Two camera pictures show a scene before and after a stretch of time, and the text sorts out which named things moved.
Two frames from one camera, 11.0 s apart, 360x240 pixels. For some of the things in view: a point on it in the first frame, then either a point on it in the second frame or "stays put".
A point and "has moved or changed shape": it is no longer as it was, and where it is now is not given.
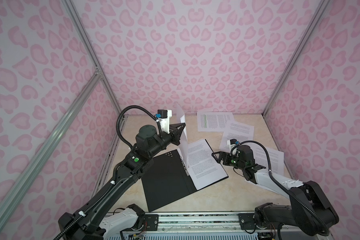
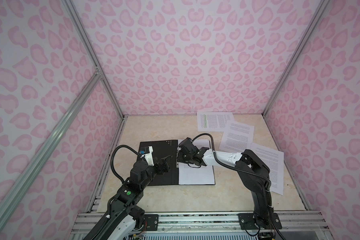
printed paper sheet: [203, 168] has moved or changed shape
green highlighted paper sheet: [213, 121] stays put
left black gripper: [175, 133] -> [165, 167]
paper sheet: [276, 159] stays put
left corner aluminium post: [98, 68] stays put
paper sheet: [234, 130] stays put
